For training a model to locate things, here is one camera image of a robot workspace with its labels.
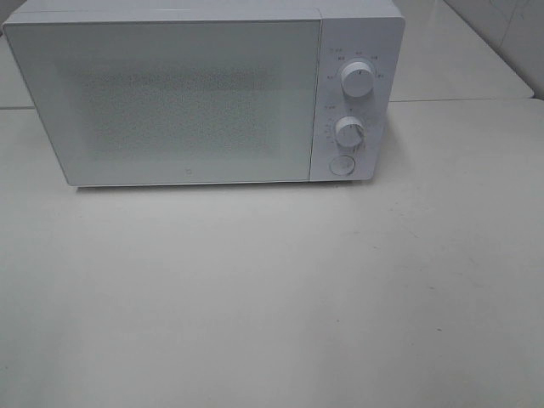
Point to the round white door button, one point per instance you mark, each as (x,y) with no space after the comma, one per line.
(342,165)

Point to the white timer knob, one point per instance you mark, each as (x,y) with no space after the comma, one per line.
(349,132)

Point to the white microwave oven body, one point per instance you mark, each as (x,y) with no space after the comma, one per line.
(349,30)

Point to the upper white power knob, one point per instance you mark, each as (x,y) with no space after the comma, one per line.
(357,78)

